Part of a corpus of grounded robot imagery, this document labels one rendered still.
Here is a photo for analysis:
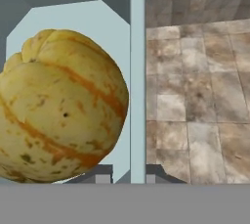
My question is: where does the yellow orange striped squash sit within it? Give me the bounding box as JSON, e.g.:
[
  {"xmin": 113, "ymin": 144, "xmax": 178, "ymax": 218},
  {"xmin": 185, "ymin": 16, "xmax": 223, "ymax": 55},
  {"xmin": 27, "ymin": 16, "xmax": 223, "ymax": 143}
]
[{"xmin": 0, "ymin": 28, "xmax": 130, "ymax": 184}]

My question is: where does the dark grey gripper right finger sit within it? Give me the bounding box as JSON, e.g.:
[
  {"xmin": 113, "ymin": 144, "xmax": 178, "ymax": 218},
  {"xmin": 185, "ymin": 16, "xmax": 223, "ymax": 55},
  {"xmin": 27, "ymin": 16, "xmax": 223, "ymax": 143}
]
[{"xmin": 145, "ymin": 163, "xmax": 188, "ymax": 185}]

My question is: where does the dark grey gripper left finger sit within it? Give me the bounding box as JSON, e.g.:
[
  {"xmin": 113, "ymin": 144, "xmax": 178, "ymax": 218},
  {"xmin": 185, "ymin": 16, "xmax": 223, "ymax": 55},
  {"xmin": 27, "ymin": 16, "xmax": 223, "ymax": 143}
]
[{"xmin": 63, "ymin": 163, "xmax": 114, "ymax": 185}]

